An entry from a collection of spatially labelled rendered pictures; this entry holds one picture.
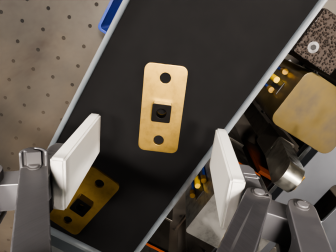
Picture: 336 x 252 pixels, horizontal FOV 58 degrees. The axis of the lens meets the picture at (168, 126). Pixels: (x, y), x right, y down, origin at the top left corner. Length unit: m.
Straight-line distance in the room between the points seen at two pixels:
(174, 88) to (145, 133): 0.05
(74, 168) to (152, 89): 0.13
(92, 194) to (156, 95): 0.13
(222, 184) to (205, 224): 0.24
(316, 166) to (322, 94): 0.17
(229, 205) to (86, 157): 0.09
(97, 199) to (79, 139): 0.16
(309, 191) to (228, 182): 0.40
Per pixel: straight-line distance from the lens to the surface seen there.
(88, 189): 0.33
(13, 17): 0.82
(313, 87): 0.39
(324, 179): 0.54
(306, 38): 0.35
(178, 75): 0.27
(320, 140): 0.41
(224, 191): 0.16
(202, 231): 0.41
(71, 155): 0.16
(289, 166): 0.39
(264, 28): 0.28
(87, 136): 0.19
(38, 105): 0.84
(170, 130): 0.28
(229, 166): 0.16
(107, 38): 0.27
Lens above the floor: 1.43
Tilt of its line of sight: 69 degrees down
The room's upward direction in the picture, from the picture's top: 173 degrees counter-clockwise
